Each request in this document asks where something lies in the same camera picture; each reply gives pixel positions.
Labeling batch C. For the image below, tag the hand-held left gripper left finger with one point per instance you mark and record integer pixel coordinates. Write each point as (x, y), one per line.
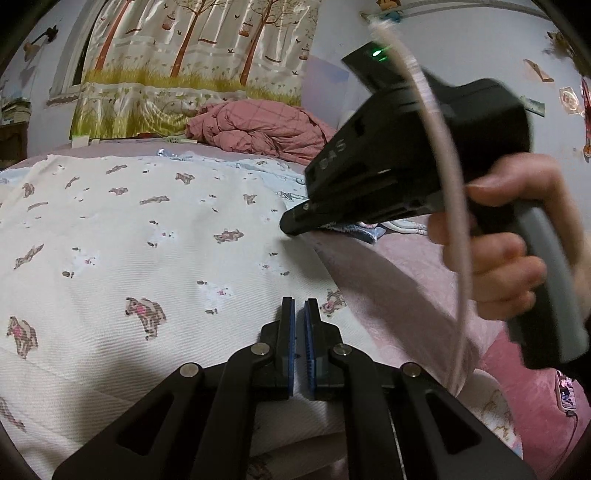
(282, 341)

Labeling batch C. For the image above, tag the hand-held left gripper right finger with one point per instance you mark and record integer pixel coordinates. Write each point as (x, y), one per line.
(316, 341)

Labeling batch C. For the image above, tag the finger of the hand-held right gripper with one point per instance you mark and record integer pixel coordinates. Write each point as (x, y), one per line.
(300, 221)

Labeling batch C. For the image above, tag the white printed pants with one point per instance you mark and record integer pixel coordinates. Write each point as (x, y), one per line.
(161, 258)

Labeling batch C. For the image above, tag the person's right hand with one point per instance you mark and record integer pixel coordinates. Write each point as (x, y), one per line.
(498, 277)

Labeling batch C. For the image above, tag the light blue printed cloth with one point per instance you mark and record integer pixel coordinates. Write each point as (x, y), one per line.
(258, 173)

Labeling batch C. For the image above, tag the blue knit cloth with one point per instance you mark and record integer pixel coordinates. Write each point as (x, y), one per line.
(364, 233)

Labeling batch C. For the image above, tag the small white cloth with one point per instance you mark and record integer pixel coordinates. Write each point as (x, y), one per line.
(406, 226)

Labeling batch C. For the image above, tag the pink checked quilt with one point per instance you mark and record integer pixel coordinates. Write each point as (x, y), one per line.
(258, 129)

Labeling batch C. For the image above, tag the hanging doll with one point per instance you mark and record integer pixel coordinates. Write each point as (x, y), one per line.
(388, 9)

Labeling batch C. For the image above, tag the white remote control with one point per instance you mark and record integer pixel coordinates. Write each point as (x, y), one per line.
(179, 139)

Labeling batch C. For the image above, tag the red hanging ornament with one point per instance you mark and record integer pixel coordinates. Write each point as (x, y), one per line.
(586, 120)

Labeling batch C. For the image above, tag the white tan printed cloth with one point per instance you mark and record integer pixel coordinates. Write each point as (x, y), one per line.
(494, 415)

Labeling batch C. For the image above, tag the tree print curtain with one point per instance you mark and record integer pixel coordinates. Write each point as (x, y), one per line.
(194, 60)

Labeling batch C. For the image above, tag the pink fleece blanket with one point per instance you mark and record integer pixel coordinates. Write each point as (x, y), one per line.
(531, 406)

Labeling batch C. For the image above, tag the small white box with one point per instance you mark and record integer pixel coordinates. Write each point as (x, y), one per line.
(81, 141)

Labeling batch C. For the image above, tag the smartphone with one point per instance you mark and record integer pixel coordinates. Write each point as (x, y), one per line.
(567, 392)

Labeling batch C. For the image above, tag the dark wooden desk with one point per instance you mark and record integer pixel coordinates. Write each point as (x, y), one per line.
(11, 147)

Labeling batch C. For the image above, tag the low stack of books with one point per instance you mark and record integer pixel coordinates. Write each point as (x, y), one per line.
(16, 113)

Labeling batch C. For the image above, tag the picture wall sticker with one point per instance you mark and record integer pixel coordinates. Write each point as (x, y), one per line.
(534, 106)

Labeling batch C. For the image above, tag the torn tan wall sticker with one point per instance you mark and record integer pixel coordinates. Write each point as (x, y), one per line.
(540, 71)

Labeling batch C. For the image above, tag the white wall pipes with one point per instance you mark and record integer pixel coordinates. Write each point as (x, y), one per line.
(475, 7)

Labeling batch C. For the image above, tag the round wall sticker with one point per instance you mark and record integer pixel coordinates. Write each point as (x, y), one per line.
(569, 98)

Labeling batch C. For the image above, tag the white window frame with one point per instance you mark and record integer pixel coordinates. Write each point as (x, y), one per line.
(69, 60)

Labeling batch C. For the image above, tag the pink wall lamp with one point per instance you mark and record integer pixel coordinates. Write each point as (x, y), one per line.
(33, 48)

